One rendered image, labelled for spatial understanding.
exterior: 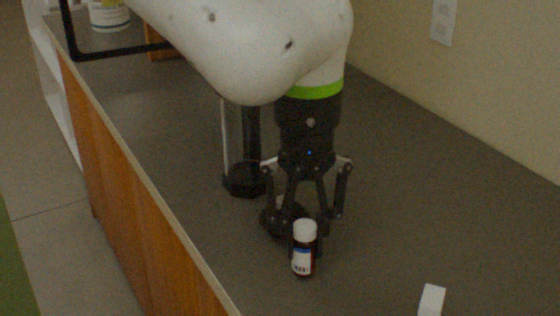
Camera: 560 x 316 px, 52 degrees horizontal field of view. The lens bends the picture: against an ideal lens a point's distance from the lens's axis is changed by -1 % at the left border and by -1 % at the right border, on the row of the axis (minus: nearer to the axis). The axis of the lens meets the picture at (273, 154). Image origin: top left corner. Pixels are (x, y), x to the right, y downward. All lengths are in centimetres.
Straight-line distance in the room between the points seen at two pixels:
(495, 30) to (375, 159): 37
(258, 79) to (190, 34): 9
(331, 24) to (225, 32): 14
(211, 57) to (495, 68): 86
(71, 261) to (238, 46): 202
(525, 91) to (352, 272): 57
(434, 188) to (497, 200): 12
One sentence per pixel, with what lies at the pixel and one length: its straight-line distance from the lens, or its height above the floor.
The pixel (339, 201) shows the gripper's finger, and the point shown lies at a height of 109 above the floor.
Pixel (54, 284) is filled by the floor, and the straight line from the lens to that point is 245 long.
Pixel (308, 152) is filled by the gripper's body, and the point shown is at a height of 119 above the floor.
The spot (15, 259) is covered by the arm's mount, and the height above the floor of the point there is 117.
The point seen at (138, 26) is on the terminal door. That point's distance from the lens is 167.
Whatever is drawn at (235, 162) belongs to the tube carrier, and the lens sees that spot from 109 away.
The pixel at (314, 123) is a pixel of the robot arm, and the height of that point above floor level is 124.
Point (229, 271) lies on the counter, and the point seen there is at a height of 94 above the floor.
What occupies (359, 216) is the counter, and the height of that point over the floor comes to 94.
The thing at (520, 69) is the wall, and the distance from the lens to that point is 130.
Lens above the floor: 160
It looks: 32 degrees down
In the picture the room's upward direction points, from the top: 1 degrees counter-clockwise
